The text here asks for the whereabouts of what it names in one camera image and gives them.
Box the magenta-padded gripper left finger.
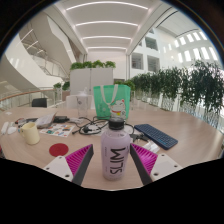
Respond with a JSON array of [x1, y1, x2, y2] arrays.
[[43, 143, 95, 187]]

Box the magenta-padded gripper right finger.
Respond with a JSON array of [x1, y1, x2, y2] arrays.
[[129, 142, 184, 186]]

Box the lilac drink bottle black cap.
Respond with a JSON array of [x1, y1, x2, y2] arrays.
[[100, 116, 132, 182]]

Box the flat round red coaster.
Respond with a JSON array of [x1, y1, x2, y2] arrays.
[[48, 142, 70, 158]]

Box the small white printed card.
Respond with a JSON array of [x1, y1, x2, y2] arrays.
[[141, 140, 160, 154]]

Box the dark blue keyboard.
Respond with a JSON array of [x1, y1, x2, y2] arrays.
[[133, 123, 179, 151]]

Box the colourful sticker sheet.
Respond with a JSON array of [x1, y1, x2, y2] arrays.
[[39, 123, 76, 139]]

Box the cream yellow mug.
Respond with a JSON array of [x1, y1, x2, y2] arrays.
[[18, 121, 41, 146]]

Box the small black device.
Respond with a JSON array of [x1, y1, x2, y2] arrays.
[[53, 115, 70, 124]]

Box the white and brown booklet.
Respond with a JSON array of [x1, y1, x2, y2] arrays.
[[34, 111, 58, 130]]

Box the black flat folder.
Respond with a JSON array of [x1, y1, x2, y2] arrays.
[[19, 116, 39, 124]]

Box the clear plastic shaker bottle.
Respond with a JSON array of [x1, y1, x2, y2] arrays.
[[76, 87, 90, 119]]

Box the white power strip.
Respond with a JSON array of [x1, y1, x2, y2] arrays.
[[0, 121, 10, 135]]

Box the green tote bag cat print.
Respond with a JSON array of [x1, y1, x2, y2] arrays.
[[92, 83, 132, 121]]

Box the planter with green plants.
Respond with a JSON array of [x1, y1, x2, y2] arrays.
[[53, 80, 72, 101]]

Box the glass railing wooden handrail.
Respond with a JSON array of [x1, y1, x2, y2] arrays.
[[0, 87, 73, 113]]

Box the row of tall green plants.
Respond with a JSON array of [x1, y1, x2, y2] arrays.
[[129, 59, 224, 123]]

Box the white cabinet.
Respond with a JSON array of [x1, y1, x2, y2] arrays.
[[69, 67, 115, 101]]

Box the green plants atop cabinet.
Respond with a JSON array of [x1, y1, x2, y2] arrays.
[[69, 60, 117, 71]]

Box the long ceiling light strips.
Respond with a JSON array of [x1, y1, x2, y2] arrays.
[[65, 0, 149, 51]]

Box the tangle of black cables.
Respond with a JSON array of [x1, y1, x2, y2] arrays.
[[71, 115, 148, 143]]

